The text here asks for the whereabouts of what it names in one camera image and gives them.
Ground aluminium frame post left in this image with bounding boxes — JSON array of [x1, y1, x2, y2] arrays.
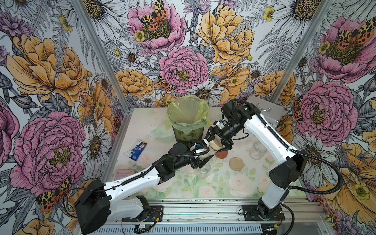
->
[[72, 1, 131, 114]]

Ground blue snack packet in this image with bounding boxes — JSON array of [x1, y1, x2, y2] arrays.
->
[[124, 140, 147, 161]]

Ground glass jar beige lid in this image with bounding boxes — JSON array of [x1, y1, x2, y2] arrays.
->
[[250, 142, 267, 160], [194, 138, 222, 160]]

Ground green plastic bin liner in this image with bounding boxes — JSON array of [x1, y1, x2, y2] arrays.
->
[[165, 95, 212, 134]]

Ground aluminium frame post right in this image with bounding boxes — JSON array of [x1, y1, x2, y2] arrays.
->
[[269, 0, 334, 103]]

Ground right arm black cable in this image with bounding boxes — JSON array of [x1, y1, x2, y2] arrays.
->
[[231, 98, 344, 195]]

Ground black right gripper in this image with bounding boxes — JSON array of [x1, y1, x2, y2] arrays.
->
[[204, 119, 246, 153]]

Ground aluminium frame post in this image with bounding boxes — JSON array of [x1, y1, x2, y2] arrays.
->
[[72, 1, 131, 114], [269, 0, 334, 103]]

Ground glass jar orange lid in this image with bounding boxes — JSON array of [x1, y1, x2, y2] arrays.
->
[[195, 163, 211, 179]]

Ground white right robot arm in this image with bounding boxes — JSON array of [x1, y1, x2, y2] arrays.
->
[[204, 99, 306, 220]]

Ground pink red packet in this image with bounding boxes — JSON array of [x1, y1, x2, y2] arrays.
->
[[114, 170, 135, 181]]

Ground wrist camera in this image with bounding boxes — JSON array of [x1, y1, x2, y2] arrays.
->
[[213, 119, 225, 130], [187, 140, 209, 151]]

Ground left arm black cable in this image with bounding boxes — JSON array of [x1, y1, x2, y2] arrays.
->
[[61, 145, 211, 219]]

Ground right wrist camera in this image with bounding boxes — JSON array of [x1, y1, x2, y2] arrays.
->
[[213, 119, 225, 130]]

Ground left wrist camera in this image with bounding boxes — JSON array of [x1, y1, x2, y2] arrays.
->
[[187, 140, 209, 151]]

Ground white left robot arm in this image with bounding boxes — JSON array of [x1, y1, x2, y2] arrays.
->
[[74, 143, 214, 235]]

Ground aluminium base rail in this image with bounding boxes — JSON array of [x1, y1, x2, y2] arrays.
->
[[93, 198, 335, 235]]

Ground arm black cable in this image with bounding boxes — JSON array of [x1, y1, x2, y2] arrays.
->
[[61, 145, 211, 219], [231, 98, 344, 195]]

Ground silver metal case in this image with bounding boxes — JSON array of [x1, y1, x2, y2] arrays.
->
[[246, 96, 285, 128]]

